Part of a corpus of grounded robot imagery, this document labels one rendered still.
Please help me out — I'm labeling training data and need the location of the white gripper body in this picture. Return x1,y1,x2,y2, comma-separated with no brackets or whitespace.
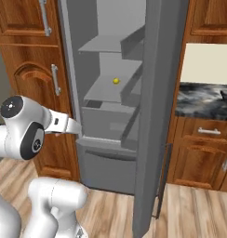
65,116,84,136

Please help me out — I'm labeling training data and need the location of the grey fridge door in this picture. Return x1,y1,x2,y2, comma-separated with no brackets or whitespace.
131,0,190,238

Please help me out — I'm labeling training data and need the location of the arched wooden cupboard door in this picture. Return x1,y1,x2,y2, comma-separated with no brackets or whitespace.
0,43,81,182

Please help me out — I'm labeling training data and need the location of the wooden base cupboard door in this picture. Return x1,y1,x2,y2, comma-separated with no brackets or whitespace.
167,135,227,192

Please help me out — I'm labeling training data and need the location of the dark fridge door handle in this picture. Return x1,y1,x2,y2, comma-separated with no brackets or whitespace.
154,142,174,220

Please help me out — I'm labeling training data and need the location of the grey fridge crisper drawer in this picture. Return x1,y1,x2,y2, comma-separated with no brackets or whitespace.
81,99,139,141

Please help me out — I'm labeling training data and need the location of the grey fridge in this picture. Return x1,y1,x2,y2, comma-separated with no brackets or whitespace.
57,0,148,197

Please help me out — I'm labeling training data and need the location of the wooden wall cupboard door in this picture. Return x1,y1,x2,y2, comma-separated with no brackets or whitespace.
184,0,227,45

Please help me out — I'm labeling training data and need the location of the wooden drawer front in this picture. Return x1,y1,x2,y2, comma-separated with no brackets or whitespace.
175,115,227,141

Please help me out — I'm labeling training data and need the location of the silver drawer handle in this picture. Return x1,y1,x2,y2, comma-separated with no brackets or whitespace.
197,126,222,136

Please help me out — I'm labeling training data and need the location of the grey freezer drawer handle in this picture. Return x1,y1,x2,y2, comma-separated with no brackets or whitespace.
84,149,138,163

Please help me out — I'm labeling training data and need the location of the grey freezer drawer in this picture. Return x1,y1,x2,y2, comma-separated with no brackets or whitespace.
74,137,139,196

